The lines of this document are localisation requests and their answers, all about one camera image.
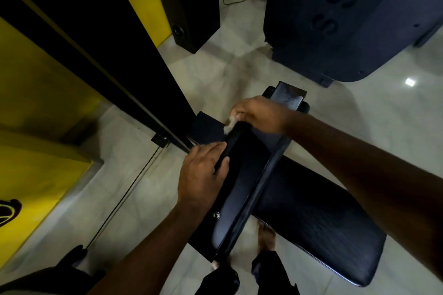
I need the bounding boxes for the thin black machine cable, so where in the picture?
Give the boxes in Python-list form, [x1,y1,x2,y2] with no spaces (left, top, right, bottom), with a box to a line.
[86,144,163,249]

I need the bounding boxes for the black machine cover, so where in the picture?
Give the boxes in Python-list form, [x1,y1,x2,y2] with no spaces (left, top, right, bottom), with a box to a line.
[0,263,106,295]

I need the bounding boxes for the black cable end stopper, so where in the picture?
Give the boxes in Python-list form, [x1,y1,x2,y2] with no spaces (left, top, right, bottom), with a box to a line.
[57,244,87,270]

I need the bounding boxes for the person's left hand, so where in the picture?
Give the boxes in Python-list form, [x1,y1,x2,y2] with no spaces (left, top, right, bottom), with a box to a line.
[177,142,231,214]

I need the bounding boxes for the black textured seat pad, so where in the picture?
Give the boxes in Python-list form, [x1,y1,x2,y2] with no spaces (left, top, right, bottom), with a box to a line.
[251,155,387,288]

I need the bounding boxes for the person's right forearm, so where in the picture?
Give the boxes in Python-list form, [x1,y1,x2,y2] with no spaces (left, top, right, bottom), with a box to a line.
[283,111,443,282]

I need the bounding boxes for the black rowing footplate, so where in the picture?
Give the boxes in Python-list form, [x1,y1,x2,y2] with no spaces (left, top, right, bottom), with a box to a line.
[186,80,311,263]

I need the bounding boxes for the dark weight stack shroud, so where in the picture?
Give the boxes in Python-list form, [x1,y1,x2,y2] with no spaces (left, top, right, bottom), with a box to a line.
[263,0,443,88]

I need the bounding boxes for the person's right hand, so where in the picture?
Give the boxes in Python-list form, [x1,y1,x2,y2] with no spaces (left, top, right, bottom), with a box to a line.
[229,96,295,135]

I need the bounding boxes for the person's black shorts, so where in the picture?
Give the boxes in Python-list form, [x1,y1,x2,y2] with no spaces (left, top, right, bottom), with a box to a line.
[195,249,300,295]

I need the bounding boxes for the person's left forearm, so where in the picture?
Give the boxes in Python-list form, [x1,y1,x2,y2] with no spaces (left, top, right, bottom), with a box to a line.
[86,201,212,295]

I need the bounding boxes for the person's right foot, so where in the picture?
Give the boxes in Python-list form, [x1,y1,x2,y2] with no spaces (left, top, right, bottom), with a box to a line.
[257,220,277,254]

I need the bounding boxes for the white cleaning wipe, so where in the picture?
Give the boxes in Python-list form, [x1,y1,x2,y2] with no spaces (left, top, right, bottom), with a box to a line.
[223,115,239,135]

